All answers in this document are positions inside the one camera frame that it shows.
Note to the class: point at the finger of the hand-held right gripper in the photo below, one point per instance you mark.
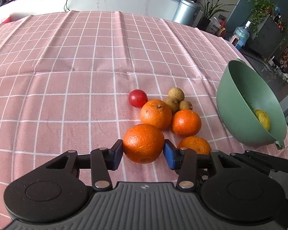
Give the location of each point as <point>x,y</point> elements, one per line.
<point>273,163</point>
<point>252,164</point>

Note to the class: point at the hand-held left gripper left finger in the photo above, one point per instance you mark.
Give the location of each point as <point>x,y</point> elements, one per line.
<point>116,157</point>

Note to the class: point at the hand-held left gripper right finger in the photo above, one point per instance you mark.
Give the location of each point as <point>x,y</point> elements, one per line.
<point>170,157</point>

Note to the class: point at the small tangerine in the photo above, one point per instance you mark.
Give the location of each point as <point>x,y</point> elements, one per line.
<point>195,145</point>
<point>186,122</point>

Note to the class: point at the large smooth orange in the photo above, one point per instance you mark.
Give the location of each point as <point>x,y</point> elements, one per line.
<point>143,143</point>

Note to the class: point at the large spotted orange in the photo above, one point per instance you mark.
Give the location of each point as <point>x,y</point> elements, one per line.
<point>156,114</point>

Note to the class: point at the green plastic bowl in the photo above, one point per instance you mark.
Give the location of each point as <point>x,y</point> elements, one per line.
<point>240,117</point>

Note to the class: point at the small brown longan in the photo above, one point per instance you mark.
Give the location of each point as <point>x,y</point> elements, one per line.
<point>172,104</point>
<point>186,105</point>

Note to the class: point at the red tomato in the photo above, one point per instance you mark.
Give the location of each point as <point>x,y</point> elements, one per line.
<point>137,98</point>

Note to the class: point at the large brown longan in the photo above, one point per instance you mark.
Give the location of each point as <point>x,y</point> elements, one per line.
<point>176,94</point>

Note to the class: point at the green cucumber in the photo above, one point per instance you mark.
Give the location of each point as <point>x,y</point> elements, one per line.
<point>250,106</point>

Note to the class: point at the pink checked tablecloth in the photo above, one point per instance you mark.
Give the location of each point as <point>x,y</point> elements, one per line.
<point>62,76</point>

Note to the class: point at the pink water dispenser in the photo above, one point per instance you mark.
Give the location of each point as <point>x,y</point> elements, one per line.
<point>235,40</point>

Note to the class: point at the blue water bottle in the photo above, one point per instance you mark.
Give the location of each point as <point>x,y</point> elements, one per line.
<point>242,34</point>

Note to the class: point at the orange bag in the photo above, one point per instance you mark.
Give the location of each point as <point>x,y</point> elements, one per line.
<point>222,28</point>

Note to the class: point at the white plastic bag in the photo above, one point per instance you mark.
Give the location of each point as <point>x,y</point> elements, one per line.
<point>214,25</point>

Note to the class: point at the silver pedal trash can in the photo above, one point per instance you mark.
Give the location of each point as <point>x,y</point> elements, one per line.
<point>186,12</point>

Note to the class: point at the long-leaf potted plant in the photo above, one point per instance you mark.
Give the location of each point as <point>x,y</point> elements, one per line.
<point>210,10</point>

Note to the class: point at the trailing ivy plant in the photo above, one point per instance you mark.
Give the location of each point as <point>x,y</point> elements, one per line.
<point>259,7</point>

